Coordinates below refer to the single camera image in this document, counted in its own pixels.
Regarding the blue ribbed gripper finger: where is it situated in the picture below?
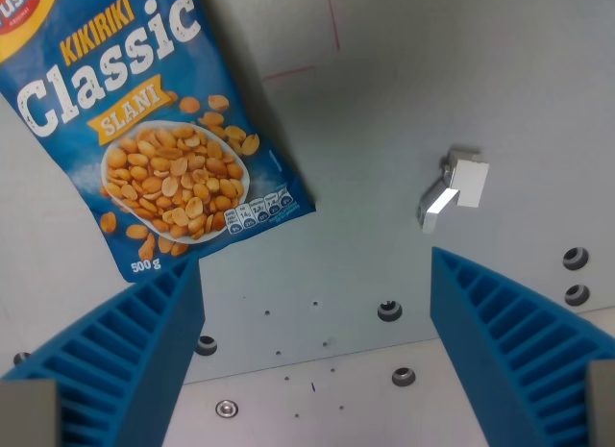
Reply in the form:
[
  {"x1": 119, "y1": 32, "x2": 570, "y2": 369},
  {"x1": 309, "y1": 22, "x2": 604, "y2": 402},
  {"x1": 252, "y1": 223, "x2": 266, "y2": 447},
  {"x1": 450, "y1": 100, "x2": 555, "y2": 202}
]
[
  {"x1": 0, "y1": 257, "x2": 207, "y2": 447},
  {"x1": 430, "y1": 246, "x2": 615, "y2": 447}
]

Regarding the blue peanut snack bag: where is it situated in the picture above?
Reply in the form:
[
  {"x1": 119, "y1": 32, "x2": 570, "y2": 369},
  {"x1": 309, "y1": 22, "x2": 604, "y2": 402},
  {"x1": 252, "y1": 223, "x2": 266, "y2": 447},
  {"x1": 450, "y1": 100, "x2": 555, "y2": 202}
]
[{"x1": 0, "y1": 0, "x2": 318, "y2": 284}]

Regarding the small metal bracket block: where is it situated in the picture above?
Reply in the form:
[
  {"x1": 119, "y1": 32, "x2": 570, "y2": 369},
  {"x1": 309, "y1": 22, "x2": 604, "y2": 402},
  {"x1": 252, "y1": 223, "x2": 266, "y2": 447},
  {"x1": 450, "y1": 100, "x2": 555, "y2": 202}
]
[{"x1": 417, "y1": 145, "x2": 491, "y2": 235}]

